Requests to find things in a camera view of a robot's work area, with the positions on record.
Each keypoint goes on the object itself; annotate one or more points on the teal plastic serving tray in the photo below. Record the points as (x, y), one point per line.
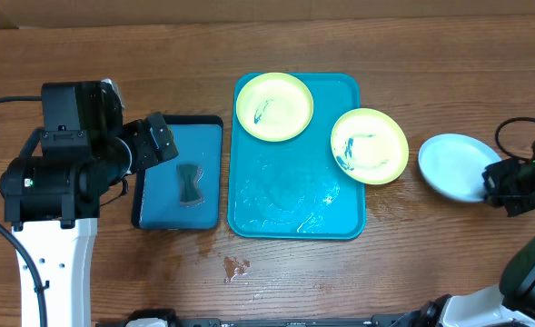
(295, 189)

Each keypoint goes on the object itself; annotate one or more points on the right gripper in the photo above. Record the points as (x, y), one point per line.
(491, 183)

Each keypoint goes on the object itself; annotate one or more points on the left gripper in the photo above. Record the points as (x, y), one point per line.
(149, 154)

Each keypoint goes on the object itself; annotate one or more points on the yellow-green plate top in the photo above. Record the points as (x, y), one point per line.
(274, 107)

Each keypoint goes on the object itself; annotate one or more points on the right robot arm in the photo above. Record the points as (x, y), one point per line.
(510, 302)

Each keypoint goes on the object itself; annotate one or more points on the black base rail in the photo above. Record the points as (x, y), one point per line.
(169, 318)

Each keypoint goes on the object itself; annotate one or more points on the light blue plate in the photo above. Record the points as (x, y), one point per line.
(453, 164)

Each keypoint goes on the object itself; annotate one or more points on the black tray with water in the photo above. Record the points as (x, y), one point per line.
(199, 140)

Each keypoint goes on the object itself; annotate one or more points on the yellow-green plate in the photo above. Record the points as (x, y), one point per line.
(274, 107)
(369, 146)

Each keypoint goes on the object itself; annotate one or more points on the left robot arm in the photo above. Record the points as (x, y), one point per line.
(52, 192)

